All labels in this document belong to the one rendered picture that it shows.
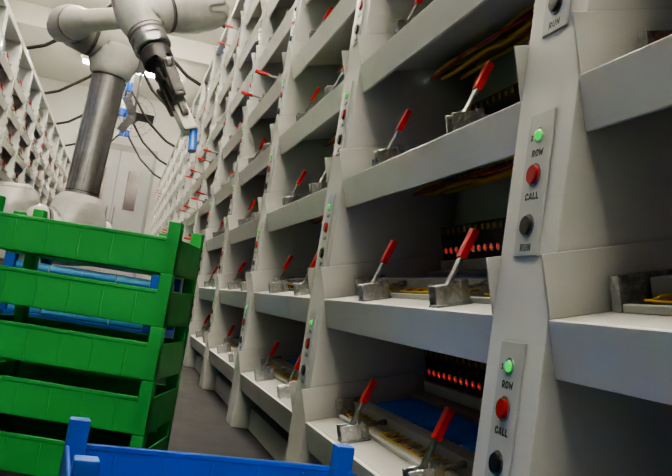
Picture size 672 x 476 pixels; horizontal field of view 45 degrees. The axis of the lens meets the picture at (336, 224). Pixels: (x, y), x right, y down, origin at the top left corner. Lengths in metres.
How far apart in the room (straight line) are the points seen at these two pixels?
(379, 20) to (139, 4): 0.82
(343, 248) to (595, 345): 0.77
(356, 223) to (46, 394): 0.54
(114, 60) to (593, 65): 2.05
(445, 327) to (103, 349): 0.61
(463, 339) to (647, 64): 0.32
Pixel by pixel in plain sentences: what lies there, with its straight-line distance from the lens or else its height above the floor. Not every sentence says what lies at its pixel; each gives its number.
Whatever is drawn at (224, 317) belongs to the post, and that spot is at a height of 0.23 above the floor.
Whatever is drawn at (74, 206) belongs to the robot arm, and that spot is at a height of 0.49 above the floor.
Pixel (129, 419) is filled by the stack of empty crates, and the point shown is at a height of 0.10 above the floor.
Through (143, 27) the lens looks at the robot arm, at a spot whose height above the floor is 0.89.
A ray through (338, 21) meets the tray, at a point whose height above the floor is 0.86.
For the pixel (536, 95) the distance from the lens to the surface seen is 0.73.
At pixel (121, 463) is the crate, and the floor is 0.12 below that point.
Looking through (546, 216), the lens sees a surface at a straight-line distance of 0.67.
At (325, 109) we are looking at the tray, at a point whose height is 0.68.
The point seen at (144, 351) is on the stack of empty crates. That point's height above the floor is 0.20.
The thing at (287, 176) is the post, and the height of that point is 0.61.
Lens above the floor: 0.30
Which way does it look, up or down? 6 degrees up
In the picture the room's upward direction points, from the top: 9 degrees clockwise
